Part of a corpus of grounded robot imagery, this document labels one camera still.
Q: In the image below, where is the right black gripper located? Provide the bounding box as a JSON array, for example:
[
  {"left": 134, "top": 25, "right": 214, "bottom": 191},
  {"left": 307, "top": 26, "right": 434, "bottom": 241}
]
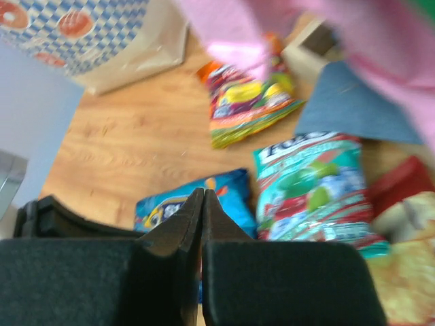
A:
[{"left": 1, "top": 189, "right": 204, "bottom": 325}]

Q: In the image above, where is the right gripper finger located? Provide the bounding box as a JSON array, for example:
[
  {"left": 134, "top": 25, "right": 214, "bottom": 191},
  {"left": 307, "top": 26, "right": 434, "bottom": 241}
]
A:
[{"left": 202, "top": 190, "right": 387, "bottom": 325}]

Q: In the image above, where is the blue Slendy candy bag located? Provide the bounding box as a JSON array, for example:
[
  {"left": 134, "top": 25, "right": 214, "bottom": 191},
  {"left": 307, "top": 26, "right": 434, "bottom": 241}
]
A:
[{"left": 134, "top": 168, "right": 257, "bottom": 239}]

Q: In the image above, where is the teal snack packet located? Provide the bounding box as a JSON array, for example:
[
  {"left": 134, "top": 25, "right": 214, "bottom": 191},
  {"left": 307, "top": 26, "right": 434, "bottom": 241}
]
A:
[{"left": 253, "top": 132, "right": 389, "bottom": 258}]

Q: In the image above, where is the red chips bag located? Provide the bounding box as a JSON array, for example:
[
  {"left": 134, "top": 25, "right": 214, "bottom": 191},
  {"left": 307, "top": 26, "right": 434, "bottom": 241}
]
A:
[{"left": 367, "top": 156, "right": 434, "bottom": 325}]

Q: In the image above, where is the colourful candy packet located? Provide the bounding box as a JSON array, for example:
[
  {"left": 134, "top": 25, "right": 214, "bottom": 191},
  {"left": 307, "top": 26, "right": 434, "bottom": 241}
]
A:
[{"left": 196, "top": 33, "right": 305, "bottom": 149}]

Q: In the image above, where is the blue checkered paper bag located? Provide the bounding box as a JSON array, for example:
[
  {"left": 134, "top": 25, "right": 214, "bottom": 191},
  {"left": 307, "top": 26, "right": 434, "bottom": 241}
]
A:
[{"left": 1, "top": 0, "right": 188, "bottom": 94}]

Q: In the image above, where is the pink shirt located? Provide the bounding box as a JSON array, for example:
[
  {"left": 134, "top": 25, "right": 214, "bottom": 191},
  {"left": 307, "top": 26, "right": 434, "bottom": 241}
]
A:
[{"left": 177, "top": 0, "right": 434, "bottom": 147}]

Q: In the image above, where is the blue crumpled cloth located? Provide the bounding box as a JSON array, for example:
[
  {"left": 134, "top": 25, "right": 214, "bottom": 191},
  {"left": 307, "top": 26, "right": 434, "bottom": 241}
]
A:
[{"left": 294, "top": 61, "right": 423, "bottom": 145}]

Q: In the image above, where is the wooden clothes rack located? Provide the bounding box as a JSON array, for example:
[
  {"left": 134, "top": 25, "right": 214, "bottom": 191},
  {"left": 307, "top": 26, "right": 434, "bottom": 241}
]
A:
[{"left": 281, "top": 18, "right": 344, "bottom": 84}]

